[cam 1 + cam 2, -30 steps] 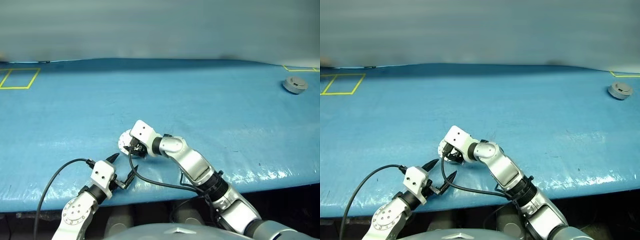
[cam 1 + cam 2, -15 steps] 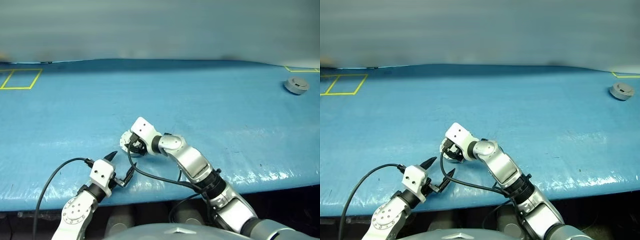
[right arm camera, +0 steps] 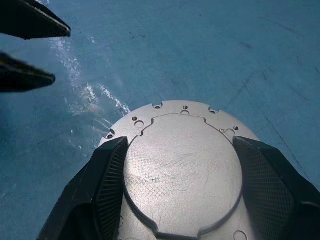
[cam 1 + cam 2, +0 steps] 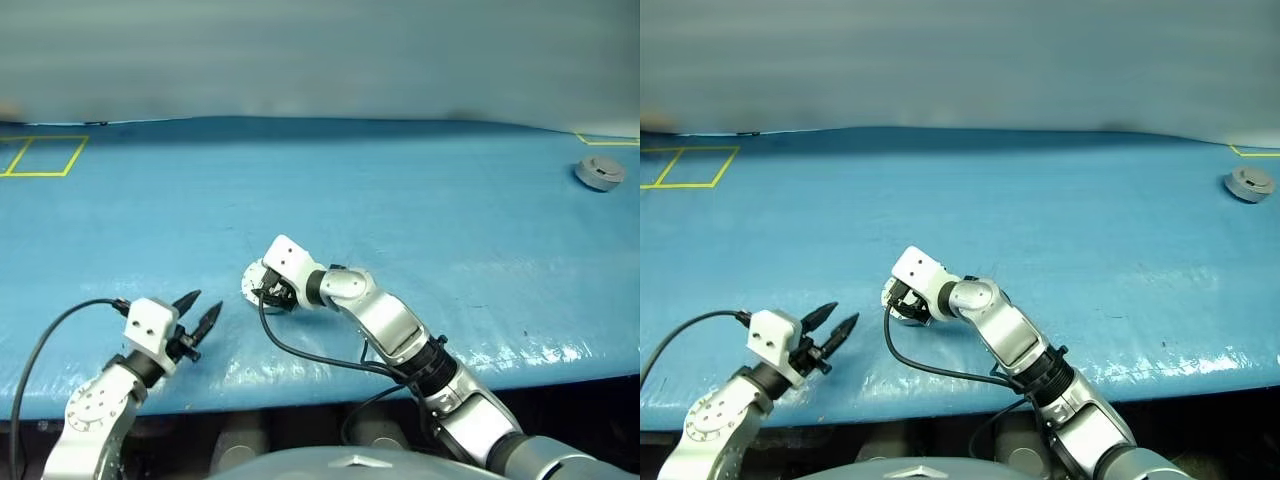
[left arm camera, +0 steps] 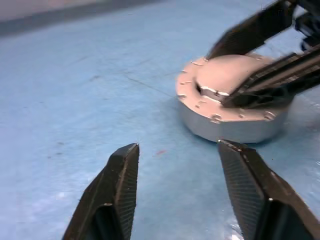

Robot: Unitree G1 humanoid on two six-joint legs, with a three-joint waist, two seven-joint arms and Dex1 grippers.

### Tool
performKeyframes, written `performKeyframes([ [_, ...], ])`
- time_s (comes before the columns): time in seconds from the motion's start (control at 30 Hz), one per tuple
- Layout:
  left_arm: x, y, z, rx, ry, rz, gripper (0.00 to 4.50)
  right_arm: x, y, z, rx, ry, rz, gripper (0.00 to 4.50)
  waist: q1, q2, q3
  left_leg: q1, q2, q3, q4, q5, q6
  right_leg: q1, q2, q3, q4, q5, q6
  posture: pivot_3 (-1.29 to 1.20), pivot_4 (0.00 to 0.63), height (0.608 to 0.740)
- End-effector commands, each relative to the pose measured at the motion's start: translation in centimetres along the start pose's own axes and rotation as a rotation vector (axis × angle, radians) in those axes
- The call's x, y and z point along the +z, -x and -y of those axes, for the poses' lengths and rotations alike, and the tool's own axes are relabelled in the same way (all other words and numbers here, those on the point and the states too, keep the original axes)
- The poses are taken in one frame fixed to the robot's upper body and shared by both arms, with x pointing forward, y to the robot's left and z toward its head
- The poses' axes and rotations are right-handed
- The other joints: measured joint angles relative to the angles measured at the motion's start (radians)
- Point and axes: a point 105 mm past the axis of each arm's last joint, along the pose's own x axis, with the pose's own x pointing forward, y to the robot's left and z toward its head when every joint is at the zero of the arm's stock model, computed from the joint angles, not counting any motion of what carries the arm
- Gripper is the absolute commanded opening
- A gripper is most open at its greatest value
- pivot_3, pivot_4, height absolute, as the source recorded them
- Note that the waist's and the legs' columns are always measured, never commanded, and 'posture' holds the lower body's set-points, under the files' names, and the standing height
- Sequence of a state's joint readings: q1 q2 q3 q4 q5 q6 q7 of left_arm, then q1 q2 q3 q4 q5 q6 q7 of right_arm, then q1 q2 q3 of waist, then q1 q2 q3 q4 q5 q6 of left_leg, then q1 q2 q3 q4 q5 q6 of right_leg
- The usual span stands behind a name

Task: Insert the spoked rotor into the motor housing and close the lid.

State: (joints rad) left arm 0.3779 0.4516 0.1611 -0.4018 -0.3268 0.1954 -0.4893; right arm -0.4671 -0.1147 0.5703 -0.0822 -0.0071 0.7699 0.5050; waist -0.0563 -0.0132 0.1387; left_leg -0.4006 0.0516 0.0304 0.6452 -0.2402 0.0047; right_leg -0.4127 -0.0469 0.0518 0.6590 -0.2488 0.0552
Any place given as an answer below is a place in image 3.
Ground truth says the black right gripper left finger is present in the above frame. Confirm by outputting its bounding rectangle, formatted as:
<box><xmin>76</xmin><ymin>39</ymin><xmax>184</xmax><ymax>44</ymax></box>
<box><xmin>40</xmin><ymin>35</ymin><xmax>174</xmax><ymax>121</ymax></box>
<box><xmin>36</xmin><ymin>136</ymin><xmax>129</xmax><ymax>240</ymax></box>

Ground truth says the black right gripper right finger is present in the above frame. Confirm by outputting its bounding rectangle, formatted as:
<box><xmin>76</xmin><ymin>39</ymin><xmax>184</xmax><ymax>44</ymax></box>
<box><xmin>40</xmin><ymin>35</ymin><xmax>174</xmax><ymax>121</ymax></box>
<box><xmin>231</xmin><ymin>135</ymin><xmax>320</xmax><ymax>240</ymax></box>

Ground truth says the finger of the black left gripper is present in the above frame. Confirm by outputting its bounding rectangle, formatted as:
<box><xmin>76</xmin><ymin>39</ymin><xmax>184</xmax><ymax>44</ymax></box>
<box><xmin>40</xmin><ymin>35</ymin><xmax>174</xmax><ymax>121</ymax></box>
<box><xmin>0</xmin><ymin>0</ymin><xmax>72</xmax><ymax>41</ymax></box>
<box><xmin>0</xmin><ymin>50</ymin><xmax>57</xmax><ymax>94</ymax></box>

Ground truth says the round grey metal lid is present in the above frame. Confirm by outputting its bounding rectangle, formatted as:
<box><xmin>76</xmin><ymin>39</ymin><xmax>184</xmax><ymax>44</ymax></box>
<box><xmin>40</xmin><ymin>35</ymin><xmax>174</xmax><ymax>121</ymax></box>
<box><xmin>99</xmin><ymin>99</ymin><xmax>262</xmax><ymax>240</ymax></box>

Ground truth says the blue plastic table cover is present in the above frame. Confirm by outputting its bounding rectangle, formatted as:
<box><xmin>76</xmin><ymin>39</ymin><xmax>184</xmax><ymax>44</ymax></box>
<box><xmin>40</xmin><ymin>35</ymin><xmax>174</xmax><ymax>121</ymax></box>
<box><xmin>0</xmin><ymin>0</ymin><xmax>320</xmax><ymax>240</ymax></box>

